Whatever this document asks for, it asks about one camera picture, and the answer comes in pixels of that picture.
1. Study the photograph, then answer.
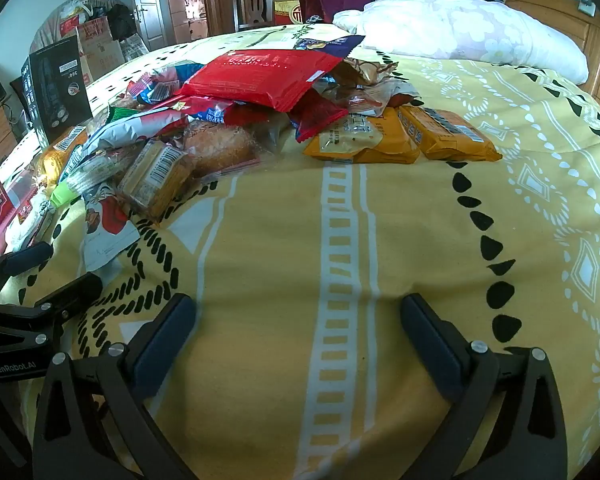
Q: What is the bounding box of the wooden headboard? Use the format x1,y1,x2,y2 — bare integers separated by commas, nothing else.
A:
502,0,600,116

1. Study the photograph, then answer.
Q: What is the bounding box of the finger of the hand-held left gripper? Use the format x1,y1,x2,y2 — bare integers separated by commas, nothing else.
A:
0,273,103,343
0,241,54,286

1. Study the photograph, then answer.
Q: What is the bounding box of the yellow patterned bedsheet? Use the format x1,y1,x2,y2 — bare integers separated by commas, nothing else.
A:
0,25,600,480

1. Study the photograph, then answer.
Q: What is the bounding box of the orange snack packet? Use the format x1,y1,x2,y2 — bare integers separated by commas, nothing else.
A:
397,105,503,162
302,106,421,165

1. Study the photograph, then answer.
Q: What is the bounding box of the wooden chair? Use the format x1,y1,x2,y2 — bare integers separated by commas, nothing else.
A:
228,0,281,33

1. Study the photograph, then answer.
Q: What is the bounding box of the small red snack packet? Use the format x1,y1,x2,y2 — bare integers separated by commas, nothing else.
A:
290,92,348,142

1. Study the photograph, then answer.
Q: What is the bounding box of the dark blue snack bag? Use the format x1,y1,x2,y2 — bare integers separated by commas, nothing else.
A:
292,34,367,60

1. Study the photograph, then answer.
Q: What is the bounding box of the large red snack bag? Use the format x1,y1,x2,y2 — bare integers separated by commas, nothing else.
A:
180,49,348,113

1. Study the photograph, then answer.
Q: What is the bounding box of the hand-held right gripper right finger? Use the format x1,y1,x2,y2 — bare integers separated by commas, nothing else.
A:
400,293,568,480

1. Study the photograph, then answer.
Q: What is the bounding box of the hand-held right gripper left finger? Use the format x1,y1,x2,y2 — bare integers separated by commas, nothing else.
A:
32,292,198,480

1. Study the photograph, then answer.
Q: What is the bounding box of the red white plastic bag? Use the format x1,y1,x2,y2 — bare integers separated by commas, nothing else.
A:
57,0,98,36

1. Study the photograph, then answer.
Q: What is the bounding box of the plain cardboard box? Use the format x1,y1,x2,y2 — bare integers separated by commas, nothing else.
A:
75,16,112,41

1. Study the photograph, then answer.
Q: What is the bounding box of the heap of assorted snack packets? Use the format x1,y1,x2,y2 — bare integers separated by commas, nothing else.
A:
40,57,421,211

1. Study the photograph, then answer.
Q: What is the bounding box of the brown snack packet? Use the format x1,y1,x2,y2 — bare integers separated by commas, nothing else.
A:
342,57,398,86

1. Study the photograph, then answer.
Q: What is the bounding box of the black product box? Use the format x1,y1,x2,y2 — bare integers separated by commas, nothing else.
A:
20,35,93,143

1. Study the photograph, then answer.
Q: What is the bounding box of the clear wrapped bread packet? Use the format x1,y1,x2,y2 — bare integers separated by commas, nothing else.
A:
182,121,261,181

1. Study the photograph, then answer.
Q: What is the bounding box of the white green chip bag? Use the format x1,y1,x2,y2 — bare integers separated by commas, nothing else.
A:
82,107,188,153

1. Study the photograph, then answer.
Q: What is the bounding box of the white cartoon snack bag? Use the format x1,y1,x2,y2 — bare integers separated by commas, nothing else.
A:
82,185,141,273

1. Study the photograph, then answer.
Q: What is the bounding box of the yellow cake packet with barcode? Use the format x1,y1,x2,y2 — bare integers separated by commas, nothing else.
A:
116,139,193,223

